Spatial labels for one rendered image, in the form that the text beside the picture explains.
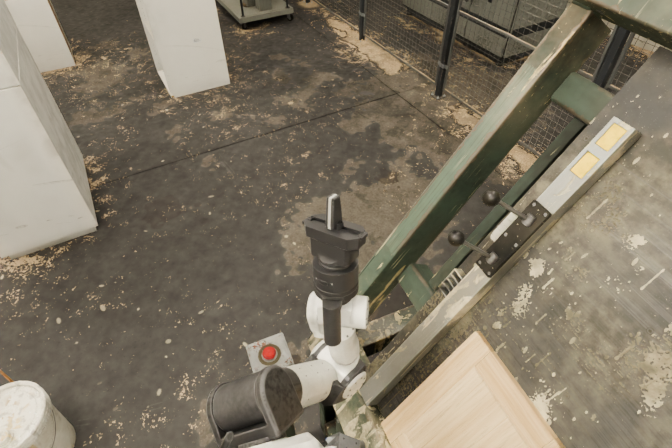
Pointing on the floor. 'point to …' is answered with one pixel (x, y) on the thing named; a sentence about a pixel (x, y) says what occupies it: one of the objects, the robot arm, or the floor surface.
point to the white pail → (31, 418)
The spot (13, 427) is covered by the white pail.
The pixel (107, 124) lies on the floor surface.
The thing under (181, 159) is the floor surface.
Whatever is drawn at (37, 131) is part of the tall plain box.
